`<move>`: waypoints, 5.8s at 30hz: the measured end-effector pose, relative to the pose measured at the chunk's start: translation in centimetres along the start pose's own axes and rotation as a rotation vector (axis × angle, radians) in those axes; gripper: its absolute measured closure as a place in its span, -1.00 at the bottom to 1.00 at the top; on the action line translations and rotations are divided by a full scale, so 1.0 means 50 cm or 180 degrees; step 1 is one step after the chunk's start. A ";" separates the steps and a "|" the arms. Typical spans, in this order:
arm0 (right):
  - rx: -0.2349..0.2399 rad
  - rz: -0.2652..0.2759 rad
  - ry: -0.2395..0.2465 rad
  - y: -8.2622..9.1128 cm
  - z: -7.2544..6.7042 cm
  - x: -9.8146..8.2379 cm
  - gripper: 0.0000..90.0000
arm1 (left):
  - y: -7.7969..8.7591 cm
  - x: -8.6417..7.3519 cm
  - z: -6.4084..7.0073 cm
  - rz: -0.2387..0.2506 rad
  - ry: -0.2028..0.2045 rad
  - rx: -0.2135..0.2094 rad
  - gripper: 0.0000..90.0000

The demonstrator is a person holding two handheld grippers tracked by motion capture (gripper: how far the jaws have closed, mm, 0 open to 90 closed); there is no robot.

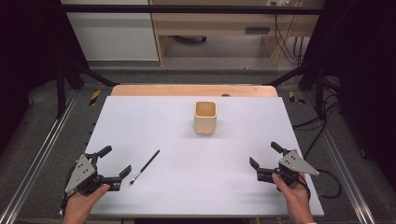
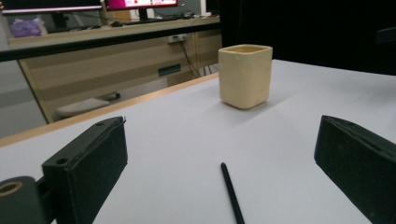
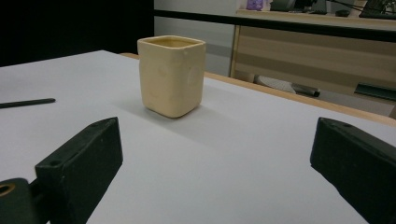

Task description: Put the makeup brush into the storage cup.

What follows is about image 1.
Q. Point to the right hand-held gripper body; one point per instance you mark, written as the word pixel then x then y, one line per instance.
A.
pixel 294 165

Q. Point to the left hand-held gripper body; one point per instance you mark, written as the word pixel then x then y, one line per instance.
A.
pixel 82 174

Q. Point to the beige square cup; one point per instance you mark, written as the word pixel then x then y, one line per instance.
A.
pixel 205 126

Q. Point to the person's left hand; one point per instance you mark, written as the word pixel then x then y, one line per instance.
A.
pixel 79 205

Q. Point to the person's right hand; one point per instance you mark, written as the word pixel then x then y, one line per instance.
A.
pixel 295 197

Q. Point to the yellow black tape piece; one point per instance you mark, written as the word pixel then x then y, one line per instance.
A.
pixel 294 97
pixel 95 97

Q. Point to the white table board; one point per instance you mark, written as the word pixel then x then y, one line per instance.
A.
pixel 193 174

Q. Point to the black curtain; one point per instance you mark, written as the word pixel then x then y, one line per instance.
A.
pixel 28 62
pixel 364 77

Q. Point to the white cabinet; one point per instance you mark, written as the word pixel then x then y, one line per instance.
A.
pixel 115 37

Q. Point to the light wooden desk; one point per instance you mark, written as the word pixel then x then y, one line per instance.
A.
pixel 211 23

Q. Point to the white power strip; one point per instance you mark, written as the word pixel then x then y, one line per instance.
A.
pixel 280 2

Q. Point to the aluminium floor rail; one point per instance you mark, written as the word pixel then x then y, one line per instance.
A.
pixel 345 174
pixel 40 155

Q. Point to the black frame post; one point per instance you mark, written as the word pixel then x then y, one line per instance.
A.
pixel 320 93
pixel 61 93

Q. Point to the black horizontal frame bar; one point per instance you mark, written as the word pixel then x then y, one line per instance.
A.
pixel 186 9

